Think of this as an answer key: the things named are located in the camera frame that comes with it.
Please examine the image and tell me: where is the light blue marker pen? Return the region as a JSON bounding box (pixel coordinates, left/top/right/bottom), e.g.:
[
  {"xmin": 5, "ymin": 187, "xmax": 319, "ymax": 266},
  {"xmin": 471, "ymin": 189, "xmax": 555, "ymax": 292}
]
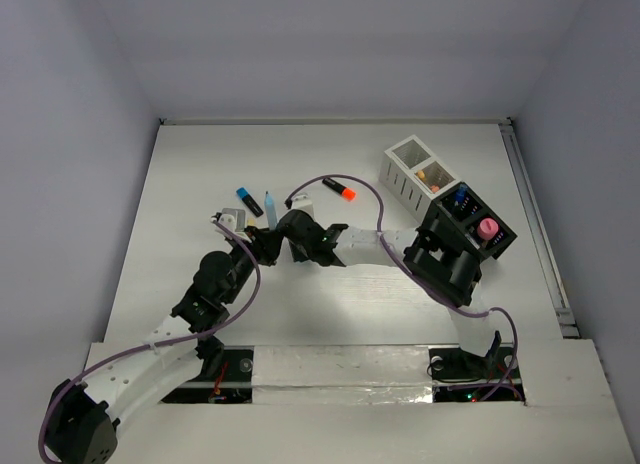
[{"xmin": 264, "ymin": 191, "xmax": 278, "ymax": 230}]

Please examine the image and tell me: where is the black highlighter blue cap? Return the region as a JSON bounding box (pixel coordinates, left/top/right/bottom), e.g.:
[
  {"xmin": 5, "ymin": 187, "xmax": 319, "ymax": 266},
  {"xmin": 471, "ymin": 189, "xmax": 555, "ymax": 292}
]
[{"xmin": 236, "ymin": 187, "xmax": 264, "ymax": 217}]

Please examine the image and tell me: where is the black highlighter orange cap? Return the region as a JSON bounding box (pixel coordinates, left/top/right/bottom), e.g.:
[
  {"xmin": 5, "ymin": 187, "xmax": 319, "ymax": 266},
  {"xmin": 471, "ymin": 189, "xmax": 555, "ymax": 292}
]
[{"xmin": 322, "ymin": 177, "xmax": 356, "ymax": 202}]

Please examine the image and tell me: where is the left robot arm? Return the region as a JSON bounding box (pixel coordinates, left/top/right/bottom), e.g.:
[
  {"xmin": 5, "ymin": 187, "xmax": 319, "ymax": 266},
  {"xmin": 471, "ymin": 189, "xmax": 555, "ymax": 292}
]
[{"xmin": 38, "ymin": 227, "xmax": 283, "ymax": 463}]

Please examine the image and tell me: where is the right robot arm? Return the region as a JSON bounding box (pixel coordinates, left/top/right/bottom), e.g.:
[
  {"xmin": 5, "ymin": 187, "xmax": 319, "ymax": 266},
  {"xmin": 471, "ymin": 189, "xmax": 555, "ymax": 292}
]
[{"xmin": 276, "ymin": 210, "xmax": 501, "ymax": 376}]

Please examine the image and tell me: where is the white slotted organizer box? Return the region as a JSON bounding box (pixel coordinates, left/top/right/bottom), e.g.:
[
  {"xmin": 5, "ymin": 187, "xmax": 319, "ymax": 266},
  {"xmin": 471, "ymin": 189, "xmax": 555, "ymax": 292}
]
[{"xmin": 379, "ymin": 135, "xmax": 461, "ymax": 221}]

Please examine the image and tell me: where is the black slotted organizer box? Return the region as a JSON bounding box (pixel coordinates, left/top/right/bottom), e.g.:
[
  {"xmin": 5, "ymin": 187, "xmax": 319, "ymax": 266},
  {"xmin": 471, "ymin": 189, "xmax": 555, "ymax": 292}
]
[{"xmin": 422, "ymin": 182, "xmax": 517, "ymax": 262}]

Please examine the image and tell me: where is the pink round cap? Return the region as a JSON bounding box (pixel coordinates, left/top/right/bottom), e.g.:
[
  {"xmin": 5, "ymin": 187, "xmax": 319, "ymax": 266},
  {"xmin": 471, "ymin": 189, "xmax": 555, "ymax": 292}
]
[{"xmin": 476, "ymin": 217, "xmax": 500, "ymax": 241}]

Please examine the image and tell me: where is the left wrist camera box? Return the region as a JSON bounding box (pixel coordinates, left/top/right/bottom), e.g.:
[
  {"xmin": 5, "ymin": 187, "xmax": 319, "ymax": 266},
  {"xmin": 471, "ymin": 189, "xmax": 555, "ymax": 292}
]
[{"xmin": 210, "ymin": 208, "xmax": 247, "ymax": 235}]

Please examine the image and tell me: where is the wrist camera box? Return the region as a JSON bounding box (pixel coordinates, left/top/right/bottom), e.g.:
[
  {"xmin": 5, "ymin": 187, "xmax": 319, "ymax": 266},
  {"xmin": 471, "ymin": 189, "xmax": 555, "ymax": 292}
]
[
  {"xmin": 210, "ymin": 208, "xmax": 247, "ymax": 235},
  {"xmin": 285, "ymin": 192, "xmax": 314, "ymax": 218}
]

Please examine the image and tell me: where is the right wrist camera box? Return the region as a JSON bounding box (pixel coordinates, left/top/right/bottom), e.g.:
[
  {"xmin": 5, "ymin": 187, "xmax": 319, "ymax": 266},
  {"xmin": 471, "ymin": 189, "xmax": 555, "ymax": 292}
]
[{"xmin": 285, "ymin": 192, "xmax": 314, "ymax": 218}]

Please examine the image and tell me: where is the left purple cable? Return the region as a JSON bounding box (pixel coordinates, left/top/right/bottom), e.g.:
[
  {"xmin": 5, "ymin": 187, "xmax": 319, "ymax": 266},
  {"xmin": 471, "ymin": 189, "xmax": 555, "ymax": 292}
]
[{"xmin": 38, "ymin": 221, "xmax": 262, "ymax": 463}]

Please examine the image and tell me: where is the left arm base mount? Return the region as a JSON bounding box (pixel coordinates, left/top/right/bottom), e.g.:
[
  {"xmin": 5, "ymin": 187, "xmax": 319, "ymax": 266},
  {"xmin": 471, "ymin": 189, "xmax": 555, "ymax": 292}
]
[{"xmin": 161, "ymin": 337, "xmax": 254, "ymax": 405}]

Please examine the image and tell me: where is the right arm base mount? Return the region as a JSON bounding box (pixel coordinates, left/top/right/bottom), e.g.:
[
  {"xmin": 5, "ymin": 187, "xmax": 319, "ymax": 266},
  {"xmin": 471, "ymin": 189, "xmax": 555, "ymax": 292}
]
[{"xmin": 426, "ymin": 333, "xmax": 526, "ymax": 403}]

